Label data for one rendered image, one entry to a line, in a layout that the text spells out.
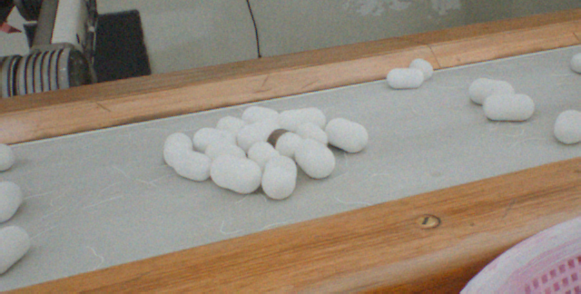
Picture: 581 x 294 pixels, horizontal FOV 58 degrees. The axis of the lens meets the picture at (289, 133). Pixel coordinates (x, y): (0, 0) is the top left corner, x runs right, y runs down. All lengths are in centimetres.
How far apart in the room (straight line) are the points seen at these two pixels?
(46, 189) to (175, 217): 12
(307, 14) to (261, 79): 202
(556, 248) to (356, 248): 7
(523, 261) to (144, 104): 40
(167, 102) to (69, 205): 20
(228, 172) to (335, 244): 12
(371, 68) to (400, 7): 221
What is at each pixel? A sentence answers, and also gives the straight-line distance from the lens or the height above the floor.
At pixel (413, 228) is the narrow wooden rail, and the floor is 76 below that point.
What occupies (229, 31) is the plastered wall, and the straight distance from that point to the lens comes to 244.
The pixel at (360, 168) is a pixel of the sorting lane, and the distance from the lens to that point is 34.
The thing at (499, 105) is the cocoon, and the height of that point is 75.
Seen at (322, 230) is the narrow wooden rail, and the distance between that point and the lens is 22.
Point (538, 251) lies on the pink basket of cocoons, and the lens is 20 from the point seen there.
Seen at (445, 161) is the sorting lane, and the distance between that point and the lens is 34.
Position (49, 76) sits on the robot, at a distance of 70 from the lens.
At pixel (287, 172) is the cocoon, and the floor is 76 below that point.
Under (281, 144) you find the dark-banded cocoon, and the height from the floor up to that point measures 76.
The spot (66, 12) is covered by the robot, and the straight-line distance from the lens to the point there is 82.
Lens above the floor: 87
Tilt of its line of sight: 18 degrees down
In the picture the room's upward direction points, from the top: 7 degrees counter-clockwise
